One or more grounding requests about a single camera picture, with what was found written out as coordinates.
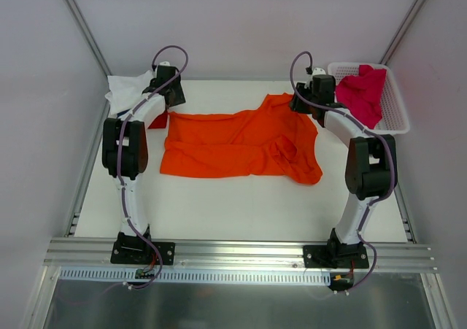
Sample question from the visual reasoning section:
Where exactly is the orange t-shirt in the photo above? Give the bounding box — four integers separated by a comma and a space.
160, 93, 323, 185

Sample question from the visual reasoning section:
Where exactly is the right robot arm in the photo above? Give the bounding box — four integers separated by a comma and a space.
290, 74, 397, 269

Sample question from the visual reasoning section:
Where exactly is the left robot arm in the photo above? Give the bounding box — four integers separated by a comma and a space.
102, 62, 185, 265

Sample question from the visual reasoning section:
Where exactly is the red folded t-shirt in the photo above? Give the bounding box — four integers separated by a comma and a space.
148, 112, 169, 129

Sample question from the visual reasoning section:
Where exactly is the magenta crumpled t-shirt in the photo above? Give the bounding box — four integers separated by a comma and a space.
336, 64, 387, 129

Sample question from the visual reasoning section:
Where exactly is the white folded t-shirt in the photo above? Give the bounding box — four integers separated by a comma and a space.
104, 71, 153, 116

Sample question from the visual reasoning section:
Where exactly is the blue folded t-shirt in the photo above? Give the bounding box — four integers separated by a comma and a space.
115, 109, 129, 118

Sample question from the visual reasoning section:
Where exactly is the white plastic basket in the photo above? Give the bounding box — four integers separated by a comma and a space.
327, 62, 410, 136

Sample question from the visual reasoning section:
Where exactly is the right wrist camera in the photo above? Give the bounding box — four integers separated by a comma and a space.
306, 66, 327, 78

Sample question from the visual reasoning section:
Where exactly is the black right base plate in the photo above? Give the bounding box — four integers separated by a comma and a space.
303, 243, 369, 269

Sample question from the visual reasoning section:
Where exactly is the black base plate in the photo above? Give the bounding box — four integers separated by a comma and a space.
303, 243, 369, 269
110, 235, 176, 266

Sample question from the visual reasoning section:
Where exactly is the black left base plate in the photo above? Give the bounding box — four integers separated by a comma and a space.
110, 235, 176, 266

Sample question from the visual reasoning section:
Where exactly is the aluminium mounting rail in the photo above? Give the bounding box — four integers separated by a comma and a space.
43, 237, 439, 274

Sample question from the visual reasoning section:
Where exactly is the white slotted cable duct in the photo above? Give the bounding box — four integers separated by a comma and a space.
58, 266, 331, 286

